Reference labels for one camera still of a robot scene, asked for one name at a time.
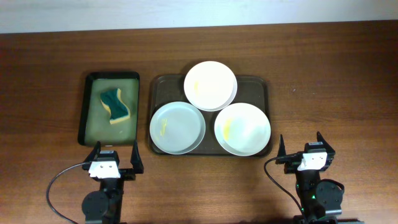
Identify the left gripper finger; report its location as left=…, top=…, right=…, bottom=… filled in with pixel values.
left=84, top=141, right=101, bottom=162
left=130, top=140, right=144, bottom=174

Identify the green and yellow sponge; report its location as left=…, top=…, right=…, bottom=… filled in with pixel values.
left=100, top=88, right=131, bottom=124

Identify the white plate yellow stain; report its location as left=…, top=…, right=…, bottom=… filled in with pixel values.
left=214, top=103, right=271, bottom=157

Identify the small black water tray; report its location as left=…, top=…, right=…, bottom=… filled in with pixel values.
left=78, top=71, right=140, bottom=146

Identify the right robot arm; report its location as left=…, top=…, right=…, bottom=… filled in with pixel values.
left=275, top=132, right=345, bottom=223

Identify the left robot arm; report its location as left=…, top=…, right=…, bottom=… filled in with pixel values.
left=81, top=141, right=144, bottom=224

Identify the large brown serving tray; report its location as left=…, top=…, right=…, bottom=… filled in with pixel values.
left=149, top=74, right=270, bottom=157

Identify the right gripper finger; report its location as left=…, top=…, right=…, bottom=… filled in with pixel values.
left=317, top=131, right=335, bottom=153
left=277, top=135, right=286, bottom=157

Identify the pinkish white plate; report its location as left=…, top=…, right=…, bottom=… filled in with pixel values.
left=183, top=61, right=238, bottom=111

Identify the pale grey plate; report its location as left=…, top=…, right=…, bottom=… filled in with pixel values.
left=149, top=101, right=206, bottom=155

